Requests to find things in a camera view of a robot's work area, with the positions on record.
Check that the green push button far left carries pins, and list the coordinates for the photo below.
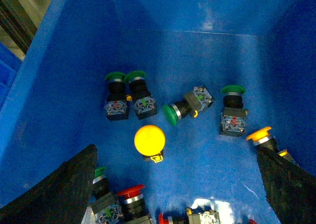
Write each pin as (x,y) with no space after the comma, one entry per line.
(116,103)

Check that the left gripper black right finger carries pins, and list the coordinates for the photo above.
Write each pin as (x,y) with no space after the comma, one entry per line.
(290,190)

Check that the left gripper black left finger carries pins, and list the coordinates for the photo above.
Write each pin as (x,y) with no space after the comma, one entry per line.
(60,198)

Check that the green push button right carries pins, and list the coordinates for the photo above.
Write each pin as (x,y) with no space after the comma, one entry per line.
(233,115)

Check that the yellow mushroom push button upright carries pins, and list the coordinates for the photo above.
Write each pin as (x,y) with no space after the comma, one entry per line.
(149,141)

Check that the upper far left blue bin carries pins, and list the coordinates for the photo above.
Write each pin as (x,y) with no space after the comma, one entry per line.
(9,67)

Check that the blue bin with buttons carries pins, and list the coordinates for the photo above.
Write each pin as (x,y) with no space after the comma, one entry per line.
(55,107)

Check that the green push button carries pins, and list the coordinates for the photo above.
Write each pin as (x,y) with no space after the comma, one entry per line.
(116,103)
(106,207)
(233,115)
(144,102)

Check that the green push button lying sideways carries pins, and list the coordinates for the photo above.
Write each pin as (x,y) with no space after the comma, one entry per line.
(193,103)

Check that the yellow push button lying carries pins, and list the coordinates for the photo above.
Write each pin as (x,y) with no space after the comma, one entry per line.
(263,139)

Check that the green push button near front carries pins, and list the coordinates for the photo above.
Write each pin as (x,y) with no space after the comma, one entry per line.
(106,207)

